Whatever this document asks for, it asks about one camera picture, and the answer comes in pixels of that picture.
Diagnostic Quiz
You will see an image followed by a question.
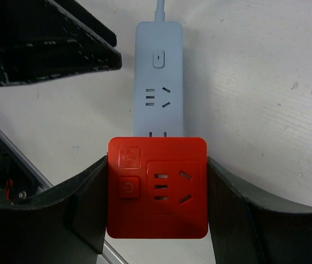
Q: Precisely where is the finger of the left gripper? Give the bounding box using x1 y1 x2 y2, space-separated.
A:
0 0 122 86

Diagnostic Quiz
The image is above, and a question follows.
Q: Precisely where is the red cube socket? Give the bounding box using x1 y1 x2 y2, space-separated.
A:
107 137 208 239

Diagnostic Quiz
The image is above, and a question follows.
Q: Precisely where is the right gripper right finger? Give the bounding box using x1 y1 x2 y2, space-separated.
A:
207 158 312 263

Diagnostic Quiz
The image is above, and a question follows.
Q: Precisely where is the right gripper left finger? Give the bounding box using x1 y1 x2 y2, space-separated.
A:
0 157 108 263

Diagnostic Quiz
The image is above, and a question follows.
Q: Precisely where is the light blue strip cord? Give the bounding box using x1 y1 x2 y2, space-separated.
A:
154 0 166 23

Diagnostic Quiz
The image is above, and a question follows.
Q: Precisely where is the light blue power strip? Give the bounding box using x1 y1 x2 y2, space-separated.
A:
133 21 183 137

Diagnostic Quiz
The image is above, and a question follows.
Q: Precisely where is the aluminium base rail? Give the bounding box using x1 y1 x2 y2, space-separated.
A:
0 130 124 263

